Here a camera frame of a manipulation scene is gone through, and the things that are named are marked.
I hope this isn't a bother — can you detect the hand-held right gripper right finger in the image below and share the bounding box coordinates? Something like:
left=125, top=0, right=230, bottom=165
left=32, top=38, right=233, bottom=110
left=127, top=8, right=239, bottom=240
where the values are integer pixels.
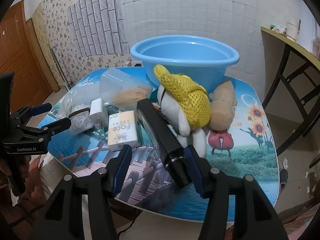
left=184, top=144, right=288, bottom=240

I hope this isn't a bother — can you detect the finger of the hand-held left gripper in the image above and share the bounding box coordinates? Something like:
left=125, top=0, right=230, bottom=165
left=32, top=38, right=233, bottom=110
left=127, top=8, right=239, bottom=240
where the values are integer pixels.
left=10, top=103, right=52, bottom=121
left=15, top=117, right=72, bottom=143

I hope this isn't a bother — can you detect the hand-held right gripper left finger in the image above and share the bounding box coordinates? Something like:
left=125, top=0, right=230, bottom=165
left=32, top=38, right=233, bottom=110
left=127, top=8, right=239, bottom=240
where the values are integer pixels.
left=29, top=144, right=133, bottom=240

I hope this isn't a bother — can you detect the yellow white tissue packet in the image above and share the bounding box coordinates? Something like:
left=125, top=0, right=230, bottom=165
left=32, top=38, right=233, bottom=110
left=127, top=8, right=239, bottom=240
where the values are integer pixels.
left=107, top=110, right=142, bottom=152

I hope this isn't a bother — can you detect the white charger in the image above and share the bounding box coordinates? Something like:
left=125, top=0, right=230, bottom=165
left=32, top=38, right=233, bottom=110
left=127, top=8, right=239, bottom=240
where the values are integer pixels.
left=89, top=99, right=109, bottom=130

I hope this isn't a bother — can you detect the black rectangular box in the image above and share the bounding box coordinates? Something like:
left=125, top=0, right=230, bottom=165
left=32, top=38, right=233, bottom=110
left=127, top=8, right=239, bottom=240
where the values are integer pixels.
left=136, top=99, right=194, bottom=188

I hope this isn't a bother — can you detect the white plush toy yellow hat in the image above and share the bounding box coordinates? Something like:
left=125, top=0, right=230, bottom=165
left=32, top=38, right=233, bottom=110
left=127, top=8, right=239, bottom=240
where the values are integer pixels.
left=153, top=64, right=212, bottom=159

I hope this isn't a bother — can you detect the tan plush bear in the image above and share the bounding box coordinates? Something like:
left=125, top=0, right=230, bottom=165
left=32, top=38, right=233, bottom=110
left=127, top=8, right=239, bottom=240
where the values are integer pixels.
left=207, top=79, right=238, bottom=132

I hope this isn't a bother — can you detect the clear toothpick container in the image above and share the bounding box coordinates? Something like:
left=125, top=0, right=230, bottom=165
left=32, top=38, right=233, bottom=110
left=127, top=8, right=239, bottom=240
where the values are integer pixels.
left=99, top=67, right=153, bottom=112

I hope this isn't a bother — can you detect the blue plastic basin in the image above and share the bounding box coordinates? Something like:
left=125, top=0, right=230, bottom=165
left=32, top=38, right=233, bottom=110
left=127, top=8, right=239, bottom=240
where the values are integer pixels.
left=130, top=35, right=240, bottom=93

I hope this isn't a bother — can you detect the metal bar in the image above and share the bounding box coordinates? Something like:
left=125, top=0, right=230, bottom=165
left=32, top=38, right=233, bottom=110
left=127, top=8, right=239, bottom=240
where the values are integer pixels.
left=51, top=46, right=72, bottom=90

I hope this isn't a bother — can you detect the dark speckled packet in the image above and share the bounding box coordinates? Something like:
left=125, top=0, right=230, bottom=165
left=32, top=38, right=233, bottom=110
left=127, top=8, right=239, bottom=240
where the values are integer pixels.
left=105, top=104, right=120, bottom=115

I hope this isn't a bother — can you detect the wooden door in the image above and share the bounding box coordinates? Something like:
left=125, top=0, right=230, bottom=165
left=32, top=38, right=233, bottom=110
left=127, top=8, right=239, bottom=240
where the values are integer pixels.
left=0, top=0, right=54, bottom=110

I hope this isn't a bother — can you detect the grey slipper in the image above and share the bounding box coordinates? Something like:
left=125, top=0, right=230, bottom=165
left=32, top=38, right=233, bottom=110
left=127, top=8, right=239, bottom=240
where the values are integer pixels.
left=278, top=168, right=288, bottom=197

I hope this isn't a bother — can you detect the side table with black legs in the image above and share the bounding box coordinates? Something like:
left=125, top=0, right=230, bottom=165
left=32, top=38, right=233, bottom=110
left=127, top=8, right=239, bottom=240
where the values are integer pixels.
left=261, top=26, right=320, bottom=155

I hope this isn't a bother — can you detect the small white item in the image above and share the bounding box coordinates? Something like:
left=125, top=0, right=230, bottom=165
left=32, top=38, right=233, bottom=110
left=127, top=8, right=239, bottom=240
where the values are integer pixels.
left=271, top=24, right=287, bottom=34

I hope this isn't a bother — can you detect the white jar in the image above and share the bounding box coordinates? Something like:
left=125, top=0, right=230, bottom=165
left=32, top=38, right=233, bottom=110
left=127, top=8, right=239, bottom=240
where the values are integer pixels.
left=286, top=19, right=300, bottom=40

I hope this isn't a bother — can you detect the black cable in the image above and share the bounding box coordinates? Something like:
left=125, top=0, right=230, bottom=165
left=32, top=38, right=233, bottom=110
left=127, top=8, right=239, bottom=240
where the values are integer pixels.
left=117, top=211, right=140, bottom=240

